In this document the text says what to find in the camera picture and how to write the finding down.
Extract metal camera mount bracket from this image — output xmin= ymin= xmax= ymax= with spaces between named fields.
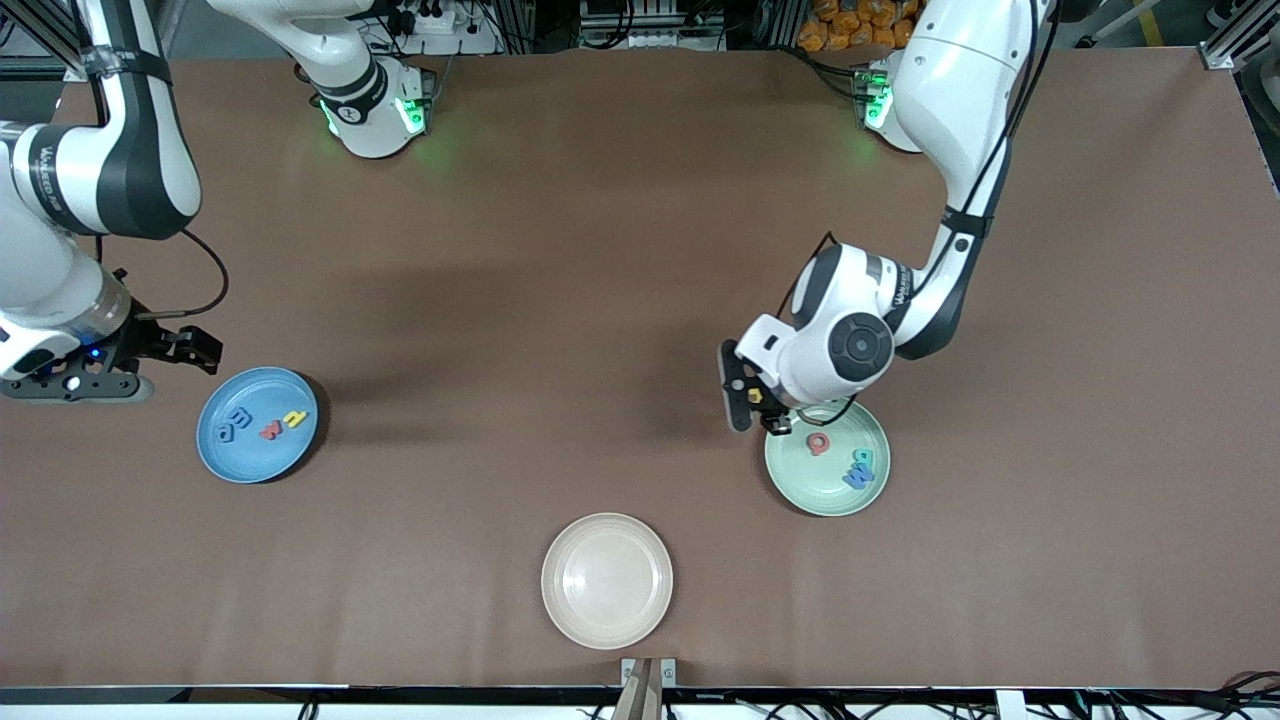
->
xmin=612 ymin=657 xmax=678 ymax=720

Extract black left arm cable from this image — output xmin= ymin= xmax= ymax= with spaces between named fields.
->
xmin=778 ymin=0 xmax=1063 ymax=426

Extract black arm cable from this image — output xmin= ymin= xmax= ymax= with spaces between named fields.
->
xmin=90 ymin=55 xmax=230 ymax=321
xmin=778 ymin=0 xmax=1063 ymax=426

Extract green plate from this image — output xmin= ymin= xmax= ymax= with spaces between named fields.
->
xmin=765 ymin=400 xmax=891 ymax=518

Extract blue plate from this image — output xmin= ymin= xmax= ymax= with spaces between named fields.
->
xmin=196 ymin=366 xmax=320 ymax=485

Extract orange snack packets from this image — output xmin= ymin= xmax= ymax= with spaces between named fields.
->
xmin=797 ymin=0 xmax=921 ymax=53

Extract black equipment rack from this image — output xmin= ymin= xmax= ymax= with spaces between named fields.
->
xmin=578 ymin=0 xmax=729 ymax=51

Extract aluminium frame post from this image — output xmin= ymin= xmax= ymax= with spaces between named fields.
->
xmin=1200 ymin=0 xmax=1280 ymax=86
xmin=0 ymin=0 xmax=91 ymax=83

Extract white power strip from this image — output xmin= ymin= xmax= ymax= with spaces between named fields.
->
xmin=375 ymin=0 xmax=501 ymax=56

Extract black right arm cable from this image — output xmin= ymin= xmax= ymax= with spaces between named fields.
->
xmin=90 ymin=55 xmax=230 ymax=321

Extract beige plate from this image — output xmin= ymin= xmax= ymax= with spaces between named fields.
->
xmin=541 ymin=512 xmax=674 ymax=651

